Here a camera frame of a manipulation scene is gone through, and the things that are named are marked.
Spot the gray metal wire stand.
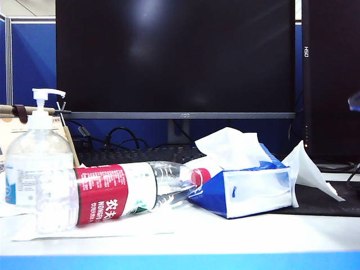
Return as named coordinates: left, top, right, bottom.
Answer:
left=55, top=101, right=71, bottom=127

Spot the brown leather strap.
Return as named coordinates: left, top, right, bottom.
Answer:
left=11, top=103, right=28, bottom=124

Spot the black mouse pad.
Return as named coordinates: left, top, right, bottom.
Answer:
left=269, top=179, right=360, bottom=217

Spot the clear pump sanitizer bottle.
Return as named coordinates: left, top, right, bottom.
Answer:
left=4, top=88, right=74, bottom=209

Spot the black keyboard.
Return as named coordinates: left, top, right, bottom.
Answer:
left=75, top=143, right=208, bottom=167

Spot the black HSD monitor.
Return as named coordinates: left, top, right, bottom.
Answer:
left=301, top=0, right=360, bottom=173

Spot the blue Tempo tissue pack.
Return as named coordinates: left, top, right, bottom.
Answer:
left=182, top=142, right=299, bottom=219

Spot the gray partition post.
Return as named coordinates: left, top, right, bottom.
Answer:
left=4, top=16, right=14, bottom=105

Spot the black looped cable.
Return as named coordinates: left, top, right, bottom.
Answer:
left=106, top=125, right=150, bottom=150

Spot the black AOC monitor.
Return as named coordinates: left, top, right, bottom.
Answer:
left=55, top=0, right=298, bottom=146

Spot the blue partition panel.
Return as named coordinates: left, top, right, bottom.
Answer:
left=10, top=21, right=56, bottom=107

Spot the Nongfu Spring water bottle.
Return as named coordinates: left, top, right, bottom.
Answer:
left=35, top=160, right=212, bottom=235

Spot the white tissue sheet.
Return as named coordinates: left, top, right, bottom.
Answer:
left=10, top=206, right=175, bottom=242
left=281, top=139, right=346, bottom=203
left=194, top=126, right=273, bottom=171

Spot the flat white tissue sheet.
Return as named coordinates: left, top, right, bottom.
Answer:
left=10, top=206, right=175, bottom=242

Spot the black cable with ferrite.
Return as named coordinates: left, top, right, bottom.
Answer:
left=66, top=119, right=113, bottom=150

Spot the wooden rod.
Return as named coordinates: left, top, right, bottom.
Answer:
left=0, top=103, right=56, bottom=116

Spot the beige paper card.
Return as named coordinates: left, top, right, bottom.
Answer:
left=0, top=115, right=65, bottom=154

